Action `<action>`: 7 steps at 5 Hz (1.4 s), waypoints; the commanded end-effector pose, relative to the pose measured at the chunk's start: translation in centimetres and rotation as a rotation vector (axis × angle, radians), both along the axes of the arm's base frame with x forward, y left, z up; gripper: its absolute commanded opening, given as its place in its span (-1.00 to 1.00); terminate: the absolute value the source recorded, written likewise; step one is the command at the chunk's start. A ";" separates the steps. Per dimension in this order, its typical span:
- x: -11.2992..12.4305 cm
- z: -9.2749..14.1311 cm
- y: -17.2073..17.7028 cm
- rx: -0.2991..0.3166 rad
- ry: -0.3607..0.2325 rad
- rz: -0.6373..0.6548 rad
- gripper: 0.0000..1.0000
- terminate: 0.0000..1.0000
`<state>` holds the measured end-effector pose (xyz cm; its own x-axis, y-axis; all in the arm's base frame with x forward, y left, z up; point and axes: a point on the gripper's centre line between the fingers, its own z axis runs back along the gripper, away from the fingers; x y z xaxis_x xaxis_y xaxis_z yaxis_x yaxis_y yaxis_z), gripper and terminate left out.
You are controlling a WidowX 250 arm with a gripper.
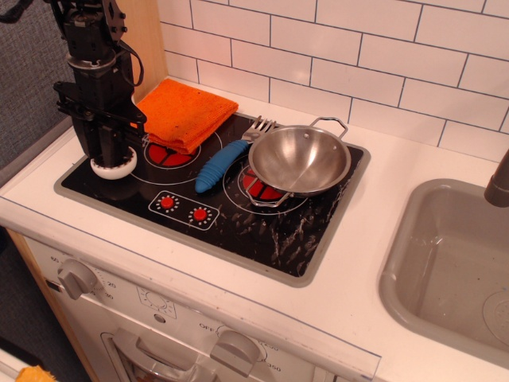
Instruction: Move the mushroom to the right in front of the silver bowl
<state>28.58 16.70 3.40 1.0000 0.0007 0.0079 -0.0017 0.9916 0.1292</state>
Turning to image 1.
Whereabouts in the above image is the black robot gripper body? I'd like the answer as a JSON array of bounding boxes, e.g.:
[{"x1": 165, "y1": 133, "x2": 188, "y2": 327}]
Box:
[{"x1": 53, "y1": 65, "x2": 146, "y2": 134}]

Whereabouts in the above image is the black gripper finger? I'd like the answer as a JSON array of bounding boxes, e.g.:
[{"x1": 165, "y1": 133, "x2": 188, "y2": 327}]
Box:
[
  {"x1": 72, "y1": 116, "x2": 99, "y2": 158},
  {"x1": 98, "y1": 126, "x2": 134, "y2": 167}
]

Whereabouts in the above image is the white toy mushroom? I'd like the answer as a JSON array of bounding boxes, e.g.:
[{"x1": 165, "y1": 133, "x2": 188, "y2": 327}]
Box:
[{"x1": 90, "y1": 146, "x2": 138, "y2": 180}]

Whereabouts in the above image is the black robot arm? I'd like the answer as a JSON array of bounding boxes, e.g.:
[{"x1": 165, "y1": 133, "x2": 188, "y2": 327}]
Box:
[{"x1": 50, "y1": 1, "x2": 146, "y2": 169}]

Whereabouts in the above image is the left red stove button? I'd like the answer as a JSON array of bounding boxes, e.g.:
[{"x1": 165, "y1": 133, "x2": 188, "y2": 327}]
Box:
[{"x1": 160, "y1": 197, "x2": 175, "y2": 210}]

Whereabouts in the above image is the red stove button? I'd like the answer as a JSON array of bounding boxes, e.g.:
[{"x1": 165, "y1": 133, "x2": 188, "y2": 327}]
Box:
[
  {"x1": 192, "y1": 209, "x2": 208, "y2": 222},
  {"x1": 160, "y1": 197, "x2": 175, "y2": 210}
]

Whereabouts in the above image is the right red stove button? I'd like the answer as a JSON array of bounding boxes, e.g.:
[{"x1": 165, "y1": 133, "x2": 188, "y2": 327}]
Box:
[{"x1": 192, "y1": 209, "x2": 208, "y2": 222}]

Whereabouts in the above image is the orange folded cloth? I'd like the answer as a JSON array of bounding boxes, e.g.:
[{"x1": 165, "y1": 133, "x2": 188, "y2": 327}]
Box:
[{"x1": 138, "y1": 79, "x2": 239, "y2": 154}]

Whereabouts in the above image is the wooden side panel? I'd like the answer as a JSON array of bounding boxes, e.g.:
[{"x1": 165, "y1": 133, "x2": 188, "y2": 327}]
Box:
[{"x1": 117, "y1": 0, "x2": 168, "y2": 103}]

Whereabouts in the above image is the left grey oven knob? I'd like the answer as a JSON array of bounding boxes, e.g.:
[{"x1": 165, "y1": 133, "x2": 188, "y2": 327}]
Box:
[{"x1": 57, "y1": 259, "x2": 98, "y2": 300}]

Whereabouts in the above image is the grey oven knob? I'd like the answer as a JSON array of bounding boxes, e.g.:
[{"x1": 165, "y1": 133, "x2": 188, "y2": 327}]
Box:
[
  {"x1": 210, "y1": 330, "x2": 261, "y2": 377},
  {"x1": 57, "y1": 259, "x2": 98, "y2": 300}
]

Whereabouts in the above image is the small steel pan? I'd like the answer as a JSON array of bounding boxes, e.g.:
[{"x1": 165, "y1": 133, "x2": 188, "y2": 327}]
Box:
[{"x1": 246, "y1": 123, "x2": 352, "y2": 208}]

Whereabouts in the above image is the white toy oven front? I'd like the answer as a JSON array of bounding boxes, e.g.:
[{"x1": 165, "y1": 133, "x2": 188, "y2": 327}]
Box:
[{"x1": 26, "y1": 239, "x2": 336, "y2": 381}]

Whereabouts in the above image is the black toy stove top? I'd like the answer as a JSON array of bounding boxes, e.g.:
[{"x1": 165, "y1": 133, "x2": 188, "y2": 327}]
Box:
[{"x1": 55, "y1": 114, "x2": 371, "y2": 287}]

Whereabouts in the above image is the right grey oven knob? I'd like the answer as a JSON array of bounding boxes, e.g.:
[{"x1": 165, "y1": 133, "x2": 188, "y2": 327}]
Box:
[{"x1": 210, "y1": 330, "x2": 261, "y2": 377}]

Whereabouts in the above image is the yellow object at corner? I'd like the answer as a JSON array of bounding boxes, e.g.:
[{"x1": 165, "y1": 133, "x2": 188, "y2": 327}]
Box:
[{"x1": 15, "y1": 365, "x2": 56, "y2": 382}]

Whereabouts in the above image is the grey sink basin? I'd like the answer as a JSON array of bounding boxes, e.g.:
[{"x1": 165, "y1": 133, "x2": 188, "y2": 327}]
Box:
[{"x1": 379, "y1": 179, "x2": 508, "y2": 368}]

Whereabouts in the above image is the grey faucet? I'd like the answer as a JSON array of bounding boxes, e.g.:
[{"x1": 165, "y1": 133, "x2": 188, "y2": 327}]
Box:
[{"x1": 484, "y1": 150, "x2": 509, "y2": 208}]

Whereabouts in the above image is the blue handled grey fork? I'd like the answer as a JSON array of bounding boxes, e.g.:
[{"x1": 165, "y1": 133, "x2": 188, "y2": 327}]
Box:
[{"x1": 195, "y1": 116, "x2": 276, "y2": 193}]

